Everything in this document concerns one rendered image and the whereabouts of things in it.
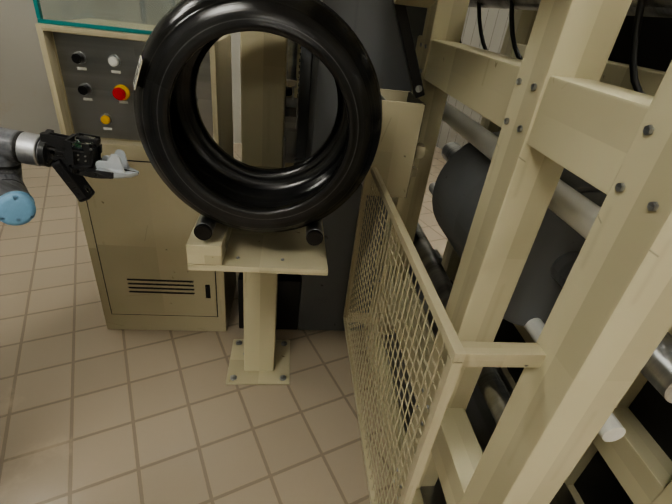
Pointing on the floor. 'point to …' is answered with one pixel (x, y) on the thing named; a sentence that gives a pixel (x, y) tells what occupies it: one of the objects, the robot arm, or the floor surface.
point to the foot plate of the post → (259, 371)
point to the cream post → (276, 55)
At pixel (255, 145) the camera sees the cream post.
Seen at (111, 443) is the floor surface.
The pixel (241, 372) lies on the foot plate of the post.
